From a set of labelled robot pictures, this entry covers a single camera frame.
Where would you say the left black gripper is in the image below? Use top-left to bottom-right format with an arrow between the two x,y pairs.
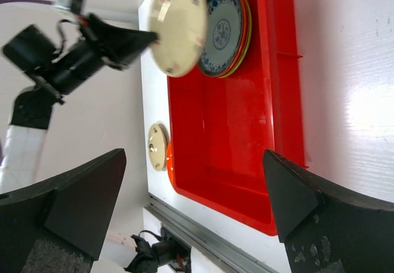
46,13 -> 158,94

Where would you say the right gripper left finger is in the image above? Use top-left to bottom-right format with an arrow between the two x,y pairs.
1,149 -> 126,272

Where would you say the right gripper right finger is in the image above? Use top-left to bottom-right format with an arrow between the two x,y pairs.
263,150 -> 393,272

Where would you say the blue patterned plate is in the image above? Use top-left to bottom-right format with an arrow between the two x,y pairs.
198,0 -> 244,77

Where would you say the orange plate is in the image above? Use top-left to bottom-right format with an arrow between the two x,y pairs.
166,142 -> 174,185
218,0 -> 249,78

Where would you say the yellow patterned plate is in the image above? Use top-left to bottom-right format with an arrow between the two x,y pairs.
223,4 -> 252,78

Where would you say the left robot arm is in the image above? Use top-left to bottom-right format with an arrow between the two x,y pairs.
1,14 -> 158,194

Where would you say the red plastic bin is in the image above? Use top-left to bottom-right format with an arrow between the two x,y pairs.
167,0 -> 305,236

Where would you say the beige plate with characters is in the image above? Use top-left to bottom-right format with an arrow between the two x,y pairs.
147,123 -> 167,171

